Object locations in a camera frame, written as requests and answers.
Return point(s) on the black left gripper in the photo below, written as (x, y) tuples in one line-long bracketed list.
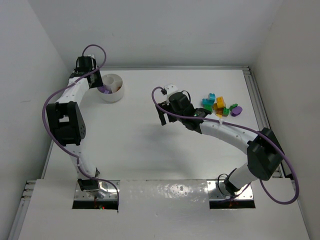
[(95, 79)]

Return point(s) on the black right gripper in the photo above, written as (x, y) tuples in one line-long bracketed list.
[(163, 109)]

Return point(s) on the dark purple rounded lego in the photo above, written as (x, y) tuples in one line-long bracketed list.
[(235, 111)]

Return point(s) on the lavender square lego brick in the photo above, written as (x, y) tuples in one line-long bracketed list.
[(103, 90)]

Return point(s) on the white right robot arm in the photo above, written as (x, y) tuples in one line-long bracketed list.
[(262, 148)]

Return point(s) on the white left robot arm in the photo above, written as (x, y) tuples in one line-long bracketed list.
[(66, 122)]

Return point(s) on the white round divided container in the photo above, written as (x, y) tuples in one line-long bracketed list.
[(111, 81)]

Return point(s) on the cyan lego brick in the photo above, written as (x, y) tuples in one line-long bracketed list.
[(210, 100)]

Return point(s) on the yellow lego brick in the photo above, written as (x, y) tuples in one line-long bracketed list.
[(219, 103)]

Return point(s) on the green curved lego brick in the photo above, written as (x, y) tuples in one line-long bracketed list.
[(233, 106)]

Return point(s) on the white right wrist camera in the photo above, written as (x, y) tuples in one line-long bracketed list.
[(170, 89)]

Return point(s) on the aluminium frame rail back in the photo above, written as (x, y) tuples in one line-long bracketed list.
[(175, 67)]

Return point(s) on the aluminium frame rail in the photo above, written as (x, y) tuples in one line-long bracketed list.
[(283, 170), (175, 67)]

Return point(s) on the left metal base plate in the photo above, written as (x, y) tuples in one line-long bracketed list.
[(105, 193)]

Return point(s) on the metal base plate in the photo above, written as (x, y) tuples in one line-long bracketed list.
[(217, 191), (105, 193)]

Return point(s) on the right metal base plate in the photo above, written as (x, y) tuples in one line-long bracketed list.
[(217, 191)]

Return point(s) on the aluminium frame rail right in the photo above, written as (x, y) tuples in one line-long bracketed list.
[(283, 170)]

